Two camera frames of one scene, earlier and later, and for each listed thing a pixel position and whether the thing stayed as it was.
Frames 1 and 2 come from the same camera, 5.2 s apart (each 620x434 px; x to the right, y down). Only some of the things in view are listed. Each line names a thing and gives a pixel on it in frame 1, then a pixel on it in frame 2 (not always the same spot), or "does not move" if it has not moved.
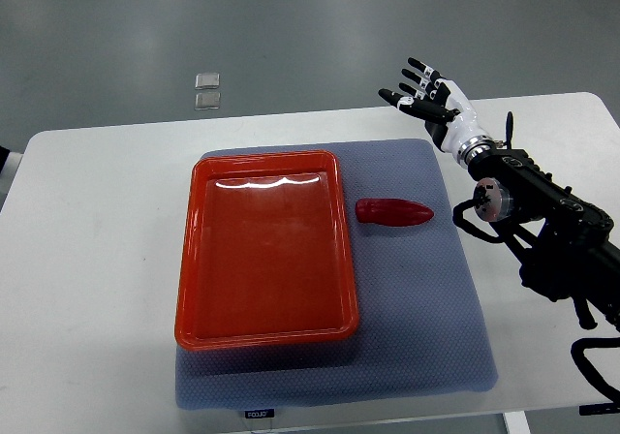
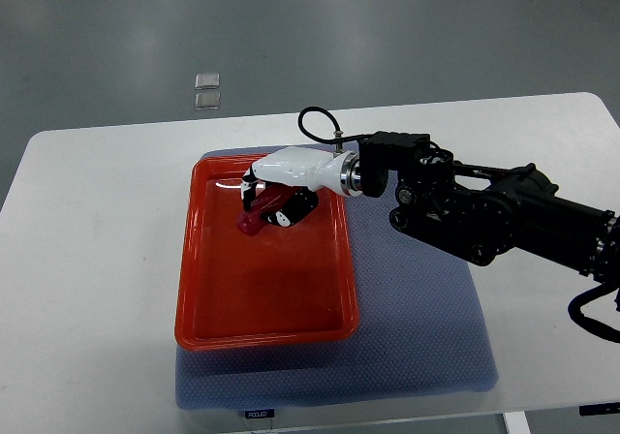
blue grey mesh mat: x=420 y=330 does not move
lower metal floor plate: x=207 y=101 does not move
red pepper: x=391 y=212 to x=251 y=223
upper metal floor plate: x=207 y=80 does not move
